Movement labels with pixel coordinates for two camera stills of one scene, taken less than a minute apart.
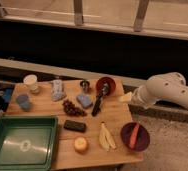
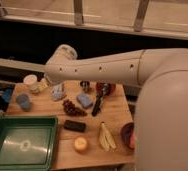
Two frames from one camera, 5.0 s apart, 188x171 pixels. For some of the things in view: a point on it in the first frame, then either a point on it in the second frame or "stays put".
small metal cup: (85, 85) stays put
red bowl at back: (99, 85) stays put
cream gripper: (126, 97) → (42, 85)
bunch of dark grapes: (73, 110) stays put
